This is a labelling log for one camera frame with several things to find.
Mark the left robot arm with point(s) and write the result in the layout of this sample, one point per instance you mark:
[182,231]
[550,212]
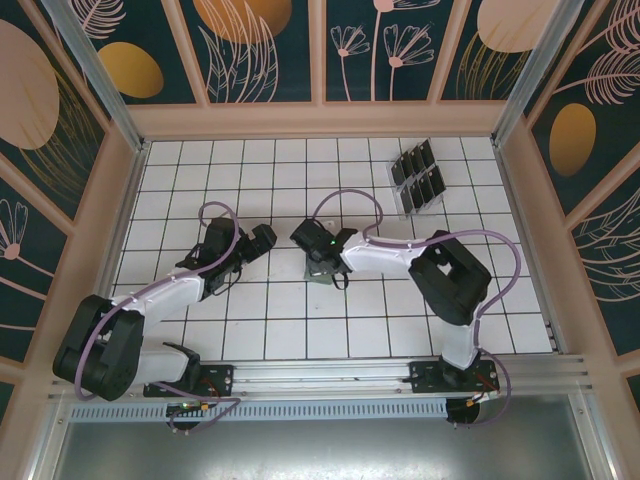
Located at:
[170,300]

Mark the black VIP card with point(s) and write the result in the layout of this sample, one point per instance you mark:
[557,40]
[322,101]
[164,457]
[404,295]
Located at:
[398,171]
[406,198]
[416,156]
[426,149]
[407,164]
[416,192]
[426,186]
[436,179]

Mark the green card holder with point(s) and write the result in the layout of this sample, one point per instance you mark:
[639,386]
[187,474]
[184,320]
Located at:
[316,280]

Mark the clear acrylic card stand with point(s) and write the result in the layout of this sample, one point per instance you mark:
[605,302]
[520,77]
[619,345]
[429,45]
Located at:
[420,214]

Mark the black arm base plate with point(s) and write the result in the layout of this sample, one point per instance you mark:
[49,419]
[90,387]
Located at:
[220,375]
[422,375]

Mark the aluminium frame post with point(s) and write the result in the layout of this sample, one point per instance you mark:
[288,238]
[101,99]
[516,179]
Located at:
[531,75]

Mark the clear plastic tube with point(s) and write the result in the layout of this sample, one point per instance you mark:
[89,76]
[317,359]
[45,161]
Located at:
[102,75]

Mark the grey metal sheet panel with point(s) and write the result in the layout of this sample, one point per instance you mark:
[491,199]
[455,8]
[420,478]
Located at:
[320,450]

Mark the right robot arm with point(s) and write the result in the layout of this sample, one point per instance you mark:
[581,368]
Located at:
[380,257]

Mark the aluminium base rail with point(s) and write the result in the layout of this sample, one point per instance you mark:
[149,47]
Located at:
[320,372]

